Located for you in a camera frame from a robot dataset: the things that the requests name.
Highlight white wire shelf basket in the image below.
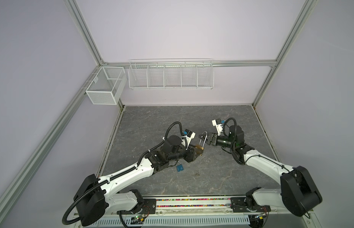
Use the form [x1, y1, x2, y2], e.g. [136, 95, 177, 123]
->
[128, 59, 215, 90]

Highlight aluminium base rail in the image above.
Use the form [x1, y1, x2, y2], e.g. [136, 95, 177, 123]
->
[72, 195, 309, 219]

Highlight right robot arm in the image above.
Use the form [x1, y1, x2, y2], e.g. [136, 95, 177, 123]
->
[204, 117, 323, 217]

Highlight aluminium frame profiles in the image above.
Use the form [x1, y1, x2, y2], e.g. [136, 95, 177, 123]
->
[0, 1, 318, 226]

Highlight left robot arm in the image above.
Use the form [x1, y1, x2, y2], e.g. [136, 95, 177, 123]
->
[62, 121, 203, 227]

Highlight white mesh box basket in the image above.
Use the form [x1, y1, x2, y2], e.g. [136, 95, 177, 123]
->
[86, 66, 127, 105]

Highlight white vented cable duct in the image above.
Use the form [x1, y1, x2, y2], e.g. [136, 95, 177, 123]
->
[81, 215, 251, 228]

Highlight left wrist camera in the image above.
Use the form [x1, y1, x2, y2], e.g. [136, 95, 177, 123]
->
[182, 129, 196, 150]

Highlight brass padlock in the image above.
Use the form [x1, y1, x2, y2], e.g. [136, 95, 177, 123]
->
[194, 131, 208, 157]

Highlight blue padlock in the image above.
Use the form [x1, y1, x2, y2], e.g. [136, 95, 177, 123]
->
[176, 163, 184, 172]

